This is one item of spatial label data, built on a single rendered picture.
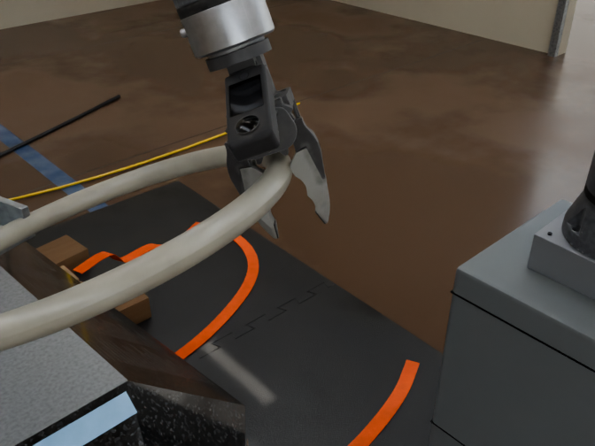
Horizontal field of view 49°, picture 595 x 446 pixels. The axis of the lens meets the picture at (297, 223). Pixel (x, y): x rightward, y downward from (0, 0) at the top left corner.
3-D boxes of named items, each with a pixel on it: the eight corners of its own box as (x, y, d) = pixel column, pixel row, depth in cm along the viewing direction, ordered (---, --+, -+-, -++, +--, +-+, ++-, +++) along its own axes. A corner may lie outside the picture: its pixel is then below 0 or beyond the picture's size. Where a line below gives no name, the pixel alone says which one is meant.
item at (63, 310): (-196, 358, 73) (-212, 336, 72) (119, 182, 109) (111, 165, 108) (44, 398, 43) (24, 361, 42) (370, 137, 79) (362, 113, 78)
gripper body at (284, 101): (309, 133, 77) (274, 33, 73) (305, 150, 69) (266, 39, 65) (249, 152, 78) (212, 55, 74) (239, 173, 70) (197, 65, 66)
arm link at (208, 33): (256, -10, 63) (165, 25, 64) (274, 40, 64) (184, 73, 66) (266, -11, 71) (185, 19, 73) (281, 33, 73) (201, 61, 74)
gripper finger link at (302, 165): (347, 196, 78) (306, 132, 75) (348, 213, 72) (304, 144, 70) (325, 210, 78) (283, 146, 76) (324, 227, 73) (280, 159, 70)
